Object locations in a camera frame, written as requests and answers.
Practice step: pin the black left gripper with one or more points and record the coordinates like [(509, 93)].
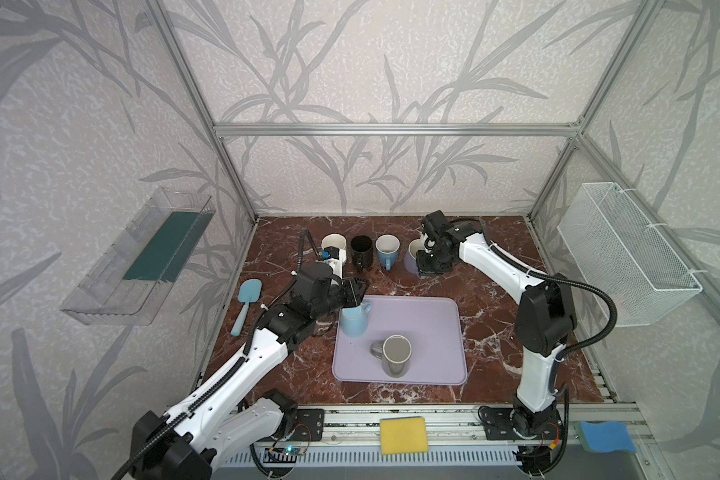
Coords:
[(350, 291)]

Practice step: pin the black mug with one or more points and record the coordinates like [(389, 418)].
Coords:
[(362, 254)]

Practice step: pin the white faceted mug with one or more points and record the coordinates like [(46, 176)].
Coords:
[(338, 242)]

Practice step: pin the blue polka dot mug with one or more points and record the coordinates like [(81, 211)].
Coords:
[(387, 248)]

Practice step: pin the lavender mug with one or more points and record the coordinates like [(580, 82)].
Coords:
[(410, 260)]

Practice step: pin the grey mug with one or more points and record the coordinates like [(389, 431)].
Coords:
[(394, 354)]

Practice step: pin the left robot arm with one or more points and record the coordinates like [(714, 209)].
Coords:
[(194, 437)]

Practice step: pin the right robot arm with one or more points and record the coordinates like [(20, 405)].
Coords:
[(546, 313)]

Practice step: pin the light blue mug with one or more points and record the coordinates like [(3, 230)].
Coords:
[(354, 321)]

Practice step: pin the lavender plastic tray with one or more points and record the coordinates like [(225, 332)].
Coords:
[(432, 325)]

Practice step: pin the light blue silicone spatula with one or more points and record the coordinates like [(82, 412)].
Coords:
[(248, 294)]

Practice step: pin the yellow sponge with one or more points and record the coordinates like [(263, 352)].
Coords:
[(403, 436)]

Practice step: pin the green circuit board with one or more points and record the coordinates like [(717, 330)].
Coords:
[(288, 455)]

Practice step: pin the blue sponge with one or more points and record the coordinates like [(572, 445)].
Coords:
[(604, 437)]

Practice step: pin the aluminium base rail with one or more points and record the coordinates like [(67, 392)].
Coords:
[(458, 435)]

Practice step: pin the clear plastic wall bin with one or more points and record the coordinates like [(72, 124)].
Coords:
[(128, 285)]

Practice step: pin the white wire basket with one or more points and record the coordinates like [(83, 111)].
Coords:
[(619, 250)]

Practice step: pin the aluminium frame post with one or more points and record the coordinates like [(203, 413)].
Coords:
[(161, 20)]

